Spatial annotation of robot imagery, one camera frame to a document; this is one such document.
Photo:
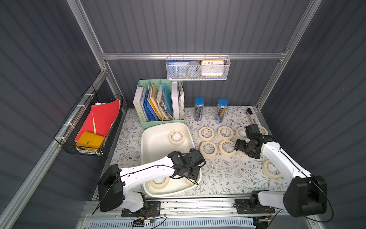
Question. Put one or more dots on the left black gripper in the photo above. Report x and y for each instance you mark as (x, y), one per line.
(196, 161)

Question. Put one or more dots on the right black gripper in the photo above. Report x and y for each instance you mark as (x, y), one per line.
(240, 146)

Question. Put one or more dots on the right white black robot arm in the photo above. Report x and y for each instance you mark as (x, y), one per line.
(306, 194)

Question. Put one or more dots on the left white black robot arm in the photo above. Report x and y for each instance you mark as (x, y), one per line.
(115, 184)

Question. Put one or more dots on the blue box in basket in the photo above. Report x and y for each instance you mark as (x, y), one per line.
(176, 69)

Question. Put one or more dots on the grey tape roll in basket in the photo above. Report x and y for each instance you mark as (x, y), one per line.
(193, 69)

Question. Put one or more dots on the black white stapler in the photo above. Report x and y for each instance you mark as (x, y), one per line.
(250, 116)

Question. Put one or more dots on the floral table mat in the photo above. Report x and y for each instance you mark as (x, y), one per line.
(221, 175)

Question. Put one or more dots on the right blue-capped pencil tube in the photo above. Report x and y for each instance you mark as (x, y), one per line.
(221, 107)

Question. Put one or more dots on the blue-capped pencil tube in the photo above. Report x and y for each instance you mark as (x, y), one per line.
(221, 107)
(198, 108)

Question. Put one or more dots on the left blue-capped pencil tube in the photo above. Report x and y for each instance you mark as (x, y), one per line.
(198, 108)

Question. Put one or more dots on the mint green file organizer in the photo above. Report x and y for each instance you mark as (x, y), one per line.
(146, 82)

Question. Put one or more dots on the white binder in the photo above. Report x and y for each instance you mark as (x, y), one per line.
(175, 101)

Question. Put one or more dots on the white workspace book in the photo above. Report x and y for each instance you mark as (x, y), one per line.
(138, 103)

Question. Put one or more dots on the yellow white alarm clock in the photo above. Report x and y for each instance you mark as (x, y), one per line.
(212, 68)

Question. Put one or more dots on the red paper folder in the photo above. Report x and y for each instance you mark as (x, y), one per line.
(100, 119)

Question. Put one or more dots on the yellow wallet notebook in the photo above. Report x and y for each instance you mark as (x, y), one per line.
(90, 140)

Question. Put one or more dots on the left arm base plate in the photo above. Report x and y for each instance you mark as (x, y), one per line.
(150, 209)

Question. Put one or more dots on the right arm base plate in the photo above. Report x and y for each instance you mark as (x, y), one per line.
(246, 206)

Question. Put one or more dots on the black wire side basket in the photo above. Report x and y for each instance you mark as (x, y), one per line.
(71, 128)

